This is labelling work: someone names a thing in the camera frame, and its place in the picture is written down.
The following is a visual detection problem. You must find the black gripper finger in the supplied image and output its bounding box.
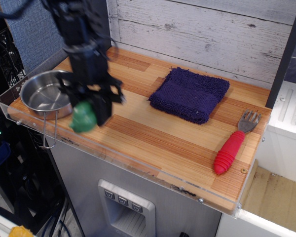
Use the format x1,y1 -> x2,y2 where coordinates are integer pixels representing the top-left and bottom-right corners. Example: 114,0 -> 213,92
92,94 -> 112,126
63,86 -> 93,108

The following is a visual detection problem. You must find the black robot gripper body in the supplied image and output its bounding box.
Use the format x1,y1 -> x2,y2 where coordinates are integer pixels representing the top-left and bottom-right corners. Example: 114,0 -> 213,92
64,41 -> 125,103

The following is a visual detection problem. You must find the green toy avocado half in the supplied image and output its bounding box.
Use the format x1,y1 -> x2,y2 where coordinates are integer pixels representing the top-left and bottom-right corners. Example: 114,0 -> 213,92
69,101 -> 97,133

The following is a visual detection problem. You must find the stainless steel pot with handle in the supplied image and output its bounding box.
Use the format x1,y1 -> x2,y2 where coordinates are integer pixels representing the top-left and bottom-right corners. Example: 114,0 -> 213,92
20,70 -> 73,149

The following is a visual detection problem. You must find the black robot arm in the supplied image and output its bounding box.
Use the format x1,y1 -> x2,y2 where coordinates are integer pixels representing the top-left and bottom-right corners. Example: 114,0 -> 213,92
42,0 -> 125,133

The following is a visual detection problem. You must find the black storage crate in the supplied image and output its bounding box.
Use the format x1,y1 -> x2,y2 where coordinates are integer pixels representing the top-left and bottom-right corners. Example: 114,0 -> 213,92
0,18 -> 26,91

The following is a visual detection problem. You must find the purple folded towel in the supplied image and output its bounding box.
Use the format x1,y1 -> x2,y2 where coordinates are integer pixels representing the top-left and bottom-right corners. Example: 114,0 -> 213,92
148,67 -> 230,124

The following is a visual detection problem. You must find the stainless steel toy fridge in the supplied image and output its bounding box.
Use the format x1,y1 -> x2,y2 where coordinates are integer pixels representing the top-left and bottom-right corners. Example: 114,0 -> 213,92
51,141 -> 221,237

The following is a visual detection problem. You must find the yellow and black object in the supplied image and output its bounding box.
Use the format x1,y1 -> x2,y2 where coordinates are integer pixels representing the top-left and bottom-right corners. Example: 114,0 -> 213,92
0,226 -> 35,237

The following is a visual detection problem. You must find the clear acrylic table edge guard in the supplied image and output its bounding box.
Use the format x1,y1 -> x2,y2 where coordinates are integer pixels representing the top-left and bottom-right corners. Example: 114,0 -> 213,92
0,24 -> 272,220

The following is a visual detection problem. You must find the white toy sink unit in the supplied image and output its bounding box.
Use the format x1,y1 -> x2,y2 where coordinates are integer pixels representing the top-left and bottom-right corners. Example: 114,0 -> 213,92
217,81 -> 296,237

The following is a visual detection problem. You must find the dark grey left post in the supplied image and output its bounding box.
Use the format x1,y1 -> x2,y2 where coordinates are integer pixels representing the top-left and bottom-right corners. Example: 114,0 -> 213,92
92,0 -> 111,50

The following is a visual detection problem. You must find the dark grey post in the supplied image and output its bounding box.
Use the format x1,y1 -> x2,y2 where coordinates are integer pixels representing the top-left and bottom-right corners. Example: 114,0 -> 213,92
265,17 -> 296,109
92,0 -> 111,50

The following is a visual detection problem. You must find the fork with red handle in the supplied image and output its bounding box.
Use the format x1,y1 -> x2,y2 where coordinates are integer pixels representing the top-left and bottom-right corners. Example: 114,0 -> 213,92
214,110 -> 261,174

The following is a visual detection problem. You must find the dark grey right post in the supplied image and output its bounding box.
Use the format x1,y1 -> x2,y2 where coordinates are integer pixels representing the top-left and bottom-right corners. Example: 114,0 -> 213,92
265,17 -> 296,109

